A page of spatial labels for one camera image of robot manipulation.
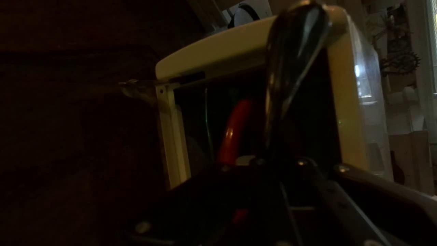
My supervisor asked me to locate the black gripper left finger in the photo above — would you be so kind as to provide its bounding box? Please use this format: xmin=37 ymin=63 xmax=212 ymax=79
xmin=199 ymin=157 xmax=279 ymax=246

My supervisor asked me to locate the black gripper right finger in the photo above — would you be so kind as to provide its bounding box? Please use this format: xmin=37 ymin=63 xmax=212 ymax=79
xmin=277 ymin=157 xmax=366 ymax=246

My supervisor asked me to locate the metal spoon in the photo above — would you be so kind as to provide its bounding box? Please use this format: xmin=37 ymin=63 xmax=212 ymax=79
xmin=262 ymin=0 xmax=333 ymax=158

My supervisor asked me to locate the white microwave oven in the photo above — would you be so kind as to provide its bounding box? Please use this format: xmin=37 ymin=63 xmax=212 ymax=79
xmin=154 ymin=4 xmax=395 ymax=190

